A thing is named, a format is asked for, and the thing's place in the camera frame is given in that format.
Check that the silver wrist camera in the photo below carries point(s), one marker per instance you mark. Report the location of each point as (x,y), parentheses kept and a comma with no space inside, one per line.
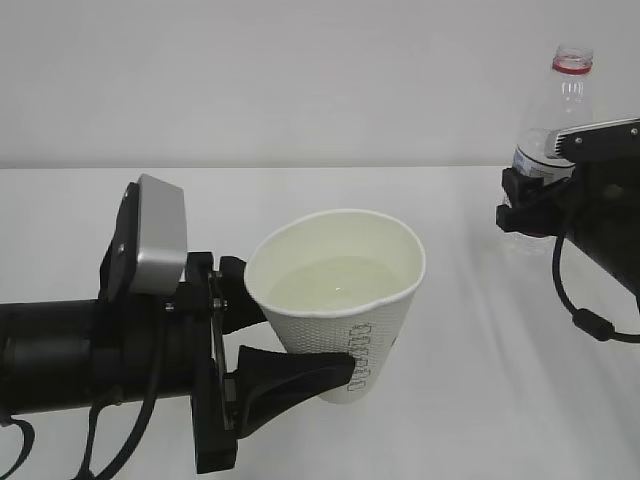
(596,142)
(147,253)

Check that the white paper cup green logo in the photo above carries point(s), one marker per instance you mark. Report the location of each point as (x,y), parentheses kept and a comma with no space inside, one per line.
(339,281)

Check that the clear water bottle red label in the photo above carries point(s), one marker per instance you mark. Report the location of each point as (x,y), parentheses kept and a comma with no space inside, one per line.
(562,99)

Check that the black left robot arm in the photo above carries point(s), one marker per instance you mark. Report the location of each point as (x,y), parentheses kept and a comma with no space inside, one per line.
(46,360)

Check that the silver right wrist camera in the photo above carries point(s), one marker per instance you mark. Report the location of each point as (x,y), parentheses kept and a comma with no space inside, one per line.
(596,142)

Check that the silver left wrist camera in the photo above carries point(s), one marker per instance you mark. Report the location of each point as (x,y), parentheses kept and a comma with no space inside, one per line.
(147,253)

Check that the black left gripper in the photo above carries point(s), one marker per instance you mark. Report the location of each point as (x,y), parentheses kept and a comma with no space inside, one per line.
(145,347)

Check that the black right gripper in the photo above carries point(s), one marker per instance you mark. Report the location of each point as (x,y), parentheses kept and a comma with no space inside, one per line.
(539,209)

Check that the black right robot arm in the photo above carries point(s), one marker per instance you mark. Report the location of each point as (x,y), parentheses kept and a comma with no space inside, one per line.
(617,249)

